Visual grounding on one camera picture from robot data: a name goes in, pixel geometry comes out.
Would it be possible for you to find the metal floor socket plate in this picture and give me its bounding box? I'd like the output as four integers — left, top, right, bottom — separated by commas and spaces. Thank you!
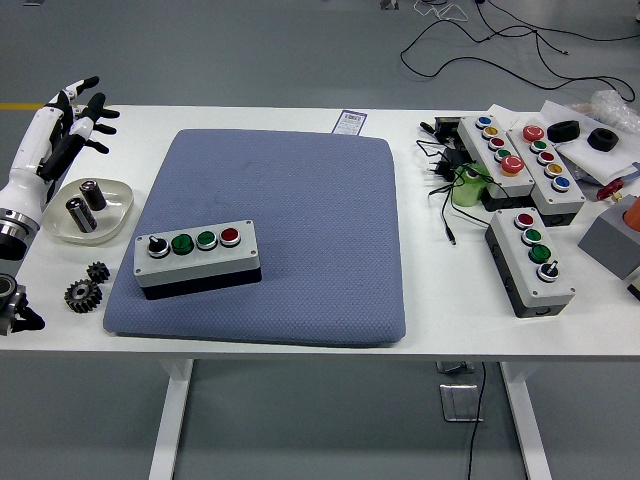
438, 382, 485, 424

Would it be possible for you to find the grey block box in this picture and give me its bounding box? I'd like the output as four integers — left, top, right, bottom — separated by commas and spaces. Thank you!
577, 194, 640, 281

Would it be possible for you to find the black adapter cord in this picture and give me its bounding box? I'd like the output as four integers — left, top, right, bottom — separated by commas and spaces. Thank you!
416, 138, 489, 246

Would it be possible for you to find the red tool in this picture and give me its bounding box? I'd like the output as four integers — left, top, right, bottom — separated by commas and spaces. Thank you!
595, 177, 626, 202

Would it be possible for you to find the white floor cable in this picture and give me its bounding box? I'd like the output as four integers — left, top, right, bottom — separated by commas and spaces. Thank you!
413, 0, 471, 22

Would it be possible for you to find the white foam sheet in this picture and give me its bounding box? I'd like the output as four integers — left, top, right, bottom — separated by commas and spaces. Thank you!
541, 99, 640, 187

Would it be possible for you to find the grey under-table bracket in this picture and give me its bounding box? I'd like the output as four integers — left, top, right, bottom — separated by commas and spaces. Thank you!
434, 359, 474, 375

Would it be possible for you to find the orange object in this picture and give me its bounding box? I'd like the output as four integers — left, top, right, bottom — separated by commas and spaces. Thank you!
622, 194, 640, 229

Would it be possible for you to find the white table leg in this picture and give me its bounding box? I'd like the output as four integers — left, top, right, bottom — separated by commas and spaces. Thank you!
148, 358, 195, 480
499, 360, 554, 480

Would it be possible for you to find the long black floor cable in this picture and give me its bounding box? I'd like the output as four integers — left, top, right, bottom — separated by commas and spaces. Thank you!
399, 12, 636, 104

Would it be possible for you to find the small black device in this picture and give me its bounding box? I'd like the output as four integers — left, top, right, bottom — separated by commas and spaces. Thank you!
418, 116, 464, 144

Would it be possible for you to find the large dark metal gear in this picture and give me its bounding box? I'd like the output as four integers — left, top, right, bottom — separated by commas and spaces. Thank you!
63, 279, 104, 315

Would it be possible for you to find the black cable under table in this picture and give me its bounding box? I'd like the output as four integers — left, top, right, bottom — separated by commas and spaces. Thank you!
464, 362, 489, 480

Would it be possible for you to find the black foam ring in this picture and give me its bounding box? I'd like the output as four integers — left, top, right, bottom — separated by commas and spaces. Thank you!
545, 119, 581, 144
587, 128, 619, 151

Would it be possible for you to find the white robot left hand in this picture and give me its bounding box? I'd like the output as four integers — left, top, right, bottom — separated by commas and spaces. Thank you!
0, 75, 121, 222

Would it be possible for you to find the purple label card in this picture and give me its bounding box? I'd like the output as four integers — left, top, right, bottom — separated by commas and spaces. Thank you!
332, 109, 369, 135

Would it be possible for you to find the clear bubble wrap bag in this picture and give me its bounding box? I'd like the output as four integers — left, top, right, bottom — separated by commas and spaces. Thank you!
589, 89, 640, 134

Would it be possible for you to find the black power adapter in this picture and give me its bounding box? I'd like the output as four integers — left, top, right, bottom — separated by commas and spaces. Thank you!
424, 149, 471, 181

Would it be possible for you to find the white paper sheet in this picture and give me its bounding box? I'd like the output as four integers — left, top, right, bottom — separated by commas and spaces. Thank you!
487, 103, 531, 132

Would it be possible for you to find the grey four-button control box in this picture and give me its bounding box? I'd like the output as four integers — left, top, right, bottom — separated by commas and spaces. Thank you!
483, 207, 576, 319
133, 218, 262, 301

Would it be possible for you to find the grey five-button control box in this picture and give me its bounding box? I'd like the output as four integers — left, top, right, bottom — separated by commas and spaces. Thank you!
505, 123, 587, 229
456, 114, 536, 211

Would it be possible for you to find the blue-grey padded mat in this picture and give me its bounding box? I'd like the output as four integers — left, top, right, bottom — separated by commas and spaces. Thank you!
102, 128, 406, 349

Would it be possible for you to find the white shallow dish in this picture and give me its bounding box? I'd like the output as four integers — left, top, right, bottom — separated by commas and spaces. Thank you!
40, 177, 136, 247

